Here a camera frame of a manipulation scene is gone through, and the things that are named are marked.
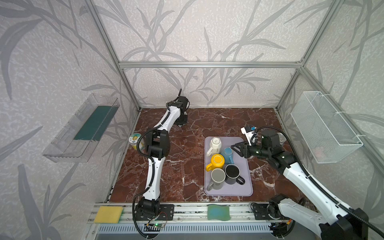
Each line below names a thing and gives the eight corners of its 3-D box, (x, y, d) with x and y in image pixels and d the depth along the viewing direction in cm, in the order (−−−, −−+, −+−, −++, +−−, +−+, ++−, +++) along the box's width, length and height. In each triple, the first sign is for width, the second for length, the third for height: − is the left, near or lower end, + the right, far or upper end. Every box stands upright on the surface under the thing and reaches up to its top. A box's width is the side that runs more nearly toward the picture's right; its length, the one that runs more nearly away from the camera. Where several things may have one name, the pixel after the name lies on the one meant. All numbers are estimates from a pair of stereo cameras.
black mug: (223, 185, 83) (225, 179, 76) (222, 170, 89) (224, 163, 82) (241, 185, 83) (245, 179, 76) (239, 170, 89) (242, 163, 82)
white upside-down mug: (207, 156, 94) (208, 148, 87) (211, 144, 100) (212, 135, 92) (217, 159, 93) (218, 151, 85) (220, 146, 99) (222, 138, 91)
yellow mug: (206, 171, 88) (206, 165, 81) (206, 161, 93) (206, 154, 86) (223, 171, 88) (225, 165, 81) (222, 161, 93) (224, 154, 86)
